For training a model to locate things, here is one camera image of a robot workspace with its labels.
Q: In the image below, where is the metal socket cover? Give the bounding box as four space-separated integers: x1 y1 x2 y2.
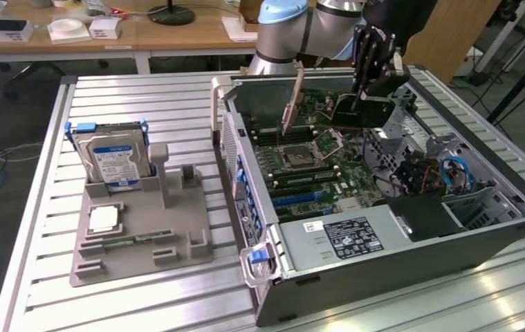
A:
310 128 350 156

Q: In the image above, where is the hard drive with blue bracket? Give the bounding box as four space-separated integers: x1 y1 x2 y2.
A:
62 119 150 181

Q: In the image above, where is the silver CPU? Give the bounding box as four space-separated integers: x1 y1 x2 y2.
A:
87 206 122 232

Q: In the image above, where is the grey parts rack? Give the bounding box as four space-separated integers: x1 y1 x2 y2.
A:
67 143 214 288

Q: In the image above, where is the small silver heatsink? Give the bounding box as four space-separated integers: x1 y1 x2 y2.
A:
334 199 365 212

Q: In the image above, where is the white carton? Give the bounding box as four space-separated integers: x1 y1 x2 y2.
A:
87 17 122 39

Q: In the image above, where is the graphics card with metal bracket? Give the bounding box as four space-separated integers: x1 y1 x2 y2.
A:
279 59 395 136

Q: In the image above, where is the black office chair base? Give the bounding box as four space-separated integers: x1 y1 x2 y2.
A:
0 58 109 102

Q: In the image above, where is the red wire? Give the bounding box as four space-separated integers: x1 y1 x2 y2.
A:
419 162 439 194

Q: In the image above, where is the brown cardboard box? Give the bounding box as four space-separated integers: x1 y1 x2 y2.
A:
238 0 262 25

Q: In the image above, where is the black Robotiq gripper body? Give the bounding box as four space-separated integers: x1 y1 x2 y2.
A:
362 0 439 58

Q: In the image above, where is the black round lamp base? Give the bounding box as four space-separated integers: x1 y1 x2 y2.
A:
145 0 197 26

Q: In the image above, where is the metal disk bay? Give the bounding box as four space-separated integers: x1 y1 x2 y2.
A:
441 179 523 232

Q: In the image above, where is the white paper stack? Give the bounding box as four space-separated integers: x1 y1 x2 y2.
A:
219 15 259 43

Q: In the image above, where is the green motherboard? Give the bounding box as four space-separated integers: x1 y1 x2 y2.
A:
245 117 390 224

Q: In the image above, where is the wooden cabinet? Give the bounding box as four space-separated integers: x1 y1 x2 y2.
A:
379 0 505 84

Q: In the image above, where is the grey power supply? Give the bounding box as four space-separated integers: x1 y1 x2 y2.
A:
265 203 405 273

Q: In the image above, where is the black open PC case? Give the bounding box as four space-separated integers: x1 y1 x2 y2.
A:
209 67 525 328

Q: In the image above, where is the green RAM stick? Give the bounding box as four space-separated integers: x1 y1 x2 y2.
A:
102 232 170 243

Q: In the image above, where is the white square dish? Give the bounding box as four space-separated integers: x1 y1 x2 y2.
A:
46 19 91 45

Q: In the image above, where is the blue wire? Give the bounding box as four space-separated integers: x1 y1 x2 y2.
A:
439 155 475 194

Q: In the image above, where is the blue expansion slot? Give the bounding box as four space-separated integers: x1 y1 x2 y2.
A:
271 191 326 209

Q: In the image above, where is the white box with dark lid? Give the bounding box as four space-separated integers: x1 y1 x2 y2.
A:
0 19 34 42

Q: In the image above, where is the installed RAM stick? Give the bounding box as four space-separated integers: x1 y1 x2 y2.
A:
270 169 342 190

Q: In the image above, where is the CPU socket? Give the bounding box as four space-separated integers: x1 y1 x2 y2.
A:
279 143 321 170

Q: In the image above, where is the white floor cabinet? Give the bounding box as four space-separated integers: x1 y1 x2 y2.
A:
454 44 491 82

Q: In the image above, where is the black tripod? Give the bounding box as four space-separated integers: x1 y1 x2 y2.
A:
486 0 525 122

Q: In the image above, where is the grey plastic case handle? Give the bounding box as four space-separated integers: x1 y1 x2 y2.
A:
209 76 238 134

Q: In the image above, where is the grey handle with blue latch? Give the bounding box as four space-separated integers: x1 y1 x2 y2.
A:
238 240 281 288

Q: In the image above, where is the white floor cable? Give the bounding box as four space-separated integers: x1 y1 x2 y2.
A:
0 140 42 164

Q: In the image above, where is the hard disk with blue label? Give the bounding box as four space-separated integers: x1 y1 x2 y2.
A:
73 131 145 193

